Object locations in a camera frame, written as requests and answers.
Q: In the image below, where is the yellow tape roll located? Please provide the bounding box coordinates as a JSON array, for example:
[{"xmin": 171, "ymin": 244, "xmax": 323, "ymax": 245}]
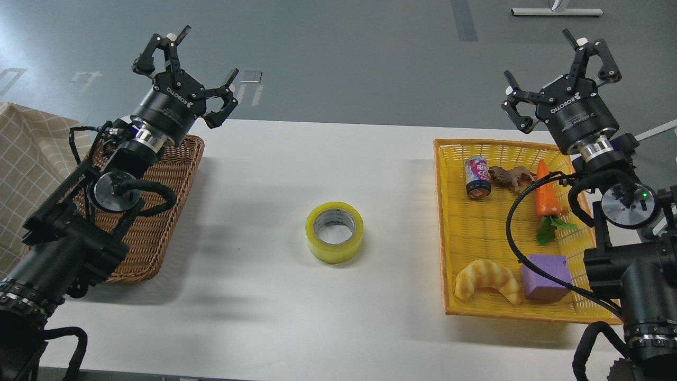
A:
[{"xmin": 304, "ymin": 202, "xmax": 364, "ymax": 265}]

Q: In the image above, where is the beige checkered cloth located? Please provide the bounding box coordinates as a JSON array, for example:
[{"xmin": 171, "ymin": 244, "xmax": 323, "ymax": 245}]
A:
[{"xmin": 1, "ymin": 102, "xmax": 81, "ymax": 277}]

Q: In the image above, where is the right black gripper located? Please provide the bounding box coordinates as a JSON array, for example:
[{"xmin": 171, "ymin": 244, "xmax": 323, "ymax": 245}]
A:
[{"xmin": 501, "ymin": 29, "xmax": 622, "ymax": 155}]

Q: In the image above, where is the white stand base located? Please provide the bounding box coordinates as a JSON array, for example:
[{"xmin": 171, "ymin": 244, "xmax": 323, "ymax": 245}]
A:
[{"xmin": 510, "ymin": 1, "xmax": 604, "ymax": 17}]

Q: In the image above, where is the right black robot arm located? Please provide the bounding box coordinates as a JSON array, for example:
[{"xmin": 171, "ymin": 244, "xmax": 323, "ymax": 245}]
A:
[{"xmin": 501, "ymin": 29, "xmax": 676, "ymax": 380}]

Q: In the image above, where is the yellow plastic basket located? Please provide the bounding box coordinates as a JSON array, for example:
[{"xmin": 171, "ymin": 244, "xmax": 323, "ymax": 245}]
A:
[{"xmin": 433, "ymin": 139, "xmax": 621, "ymax": 325}]

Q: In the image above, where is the purple foam block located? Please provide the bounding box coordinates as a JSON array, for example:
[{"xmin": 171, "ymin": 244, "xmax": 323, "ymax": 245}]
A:
[{"xmin": 520, "ymin": 254, "xmax": 572, "ymax": 302}]

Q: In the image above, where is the white wheeled stand leg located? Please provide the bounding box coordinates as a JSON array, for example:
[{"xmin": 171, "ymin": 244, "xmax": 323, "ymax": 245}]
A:
[{"xmin": 634, "ymin": 119, "xmax": 677, "ymax": 141}]

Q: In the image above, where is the orange toy carrot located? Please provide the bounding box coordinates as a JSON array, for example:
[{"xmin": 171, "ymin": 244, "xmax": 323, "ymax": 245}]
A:
[{"xmin": 535, "ymin": 183, "xmax": 578, "ymax": 246}]

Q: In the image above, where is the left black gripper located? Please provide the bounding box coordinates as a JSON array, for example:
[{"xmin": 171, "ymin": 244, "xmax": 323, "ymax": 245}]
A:
[{"xmin": 130, "ymin": 24, "xmax": 240, "ymax": 148}]

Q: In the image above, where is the toy croissant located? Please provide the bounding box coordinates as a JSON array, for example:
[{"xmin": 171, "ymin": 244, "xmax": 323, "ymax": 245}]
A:
[{"xmin": 454, "ymin": 259, "xmax": 523, "ymax": 305}]

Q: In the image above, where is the brown wicker basket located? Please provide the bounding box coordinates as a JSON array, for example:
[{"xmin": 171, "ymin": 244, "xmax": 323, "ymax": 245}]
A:
[{"xmin": 69, "ymin": 133, "xmax": 205, "ymax": 284}]

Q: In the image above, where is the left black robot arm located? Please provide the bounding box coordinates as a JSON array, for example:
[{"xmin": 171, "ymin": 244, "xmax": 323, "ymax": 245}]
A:
[{"xmin": 2, "ymin": 25, "xmax": 239, "ymax": 380}]

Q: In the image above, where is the brown toy animal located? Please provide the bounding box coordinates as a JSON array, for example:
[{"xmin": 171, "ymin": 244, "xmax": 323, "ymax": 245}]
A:
[{"xmin": 488, "ymin": 166, "xmax": 536, "ymax": 195}]

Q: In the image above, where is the small drink can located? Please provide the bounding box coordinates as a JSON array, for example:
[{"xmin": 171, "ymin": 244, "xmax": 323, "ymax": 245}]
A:
[{"xmin": 464, "ymin": 157, "xmax": 492, "ymax": 201}]

